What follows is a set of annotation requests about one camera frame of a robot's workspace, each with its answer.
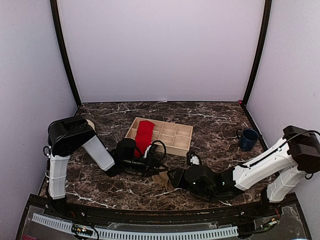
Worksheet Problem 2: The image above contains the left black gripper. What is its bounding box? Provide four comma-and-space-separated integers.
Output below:
122, 153, 169, 177

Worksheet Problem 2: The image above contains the beige ribbed sock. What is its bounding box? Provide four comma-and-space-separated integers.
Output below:
151, 171, 174, 192

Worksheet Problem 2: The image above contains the red sock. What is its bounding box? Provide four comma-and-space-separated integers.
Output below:
135, 120, 155, 156

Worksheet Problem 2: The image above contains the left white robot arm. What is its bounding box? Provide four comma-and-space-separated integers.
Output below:
43, 115, 169, 218

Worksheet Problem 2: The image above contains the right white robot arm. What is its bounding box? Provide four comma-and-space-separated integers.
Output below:
167, 125, 320, 217

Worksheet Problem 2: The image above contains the wooden compartment tray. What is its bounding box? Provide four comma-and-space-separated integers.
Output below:
125, 117, 193, 157

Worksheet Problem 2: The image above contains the blue enamel mug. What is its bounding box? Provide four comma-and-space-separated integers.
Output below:
236, 128, 259, 152

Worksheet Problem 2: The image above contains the round wooden plate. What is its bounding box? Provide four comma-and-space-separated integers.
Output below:
86, 119, 96, 132

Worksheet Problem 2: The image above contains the left circuit board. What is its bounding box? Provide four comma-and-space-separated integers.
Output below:
71, 224, 94, 237

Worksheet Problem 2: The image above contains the circuit board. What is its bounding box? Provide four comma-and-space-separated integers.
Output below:
260, 218, 279, 230
71, 224, 94, 237

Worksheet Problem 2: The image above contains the right circuit board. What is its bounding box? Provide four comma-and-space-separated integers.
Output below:
260, 218, 279, 230

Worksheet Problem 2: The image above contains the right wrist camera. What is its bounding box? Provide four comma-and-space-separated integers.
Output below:
184, 151, 216, 185

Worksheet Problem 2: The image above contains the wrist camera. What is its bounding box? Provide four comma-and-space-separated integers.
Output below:
184, 151, 216, 185
116, 138, 167, 163

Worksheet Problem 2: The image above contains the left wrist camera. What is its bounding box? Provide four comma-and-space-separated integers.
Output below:
116, 138, 167, 163

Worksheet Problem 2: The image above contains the white slotted cable duct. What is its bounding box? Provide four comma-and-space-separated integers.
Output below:
31, 213, 239, 240

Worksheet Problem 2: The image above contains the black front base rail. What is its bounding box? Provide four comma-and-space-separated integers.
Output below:
22, 192, 301, 227

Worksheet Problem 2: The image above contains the right black frame post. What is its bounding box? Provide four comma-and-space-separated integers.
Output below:
242, 0, 272, 108

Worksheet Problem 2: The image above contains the black frame post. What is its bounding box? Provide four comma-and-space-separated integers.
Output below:
49, 0, 82, 108
242, 0, 272, 108

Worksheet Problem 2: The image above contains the left black frame post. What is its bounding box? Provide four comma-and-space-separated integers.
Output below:
49, 0, 82, 108

